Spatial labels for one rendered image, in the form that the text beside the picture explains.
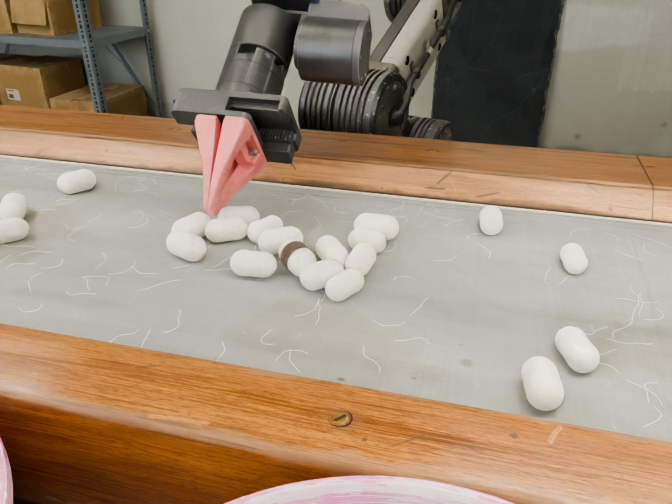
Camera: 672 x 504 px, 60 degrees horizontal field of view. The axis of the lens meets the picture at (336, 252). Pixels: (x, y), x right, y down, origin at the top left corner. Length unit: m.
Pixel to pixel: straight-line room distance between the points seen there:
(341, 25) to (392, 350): 0.30
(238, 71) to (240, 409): 0.32
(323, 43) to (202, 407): 0.35
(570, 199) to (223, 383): 0.39
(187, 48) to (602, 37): 1.78
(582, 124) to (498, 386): 2.23
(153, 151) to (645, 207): 0.50
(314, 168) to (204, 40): 2.35
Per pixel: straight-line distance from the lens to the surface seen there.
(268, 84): 0.54
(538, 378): 0.35
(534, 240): 0.53
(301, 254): 0.44
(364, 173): 0.60
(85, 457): 0.35
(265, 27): 0.57
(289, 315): 0.41
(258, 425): 0.30
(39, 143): 0.77
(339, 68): 0.55
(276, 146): 0.53
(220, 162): 0.50
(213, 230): 0.49
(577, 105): 2.53
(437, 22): 1.01
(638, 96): 2.54
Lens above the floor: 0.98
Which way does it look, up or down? 29 degrees down
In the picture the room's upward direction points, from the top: straight up
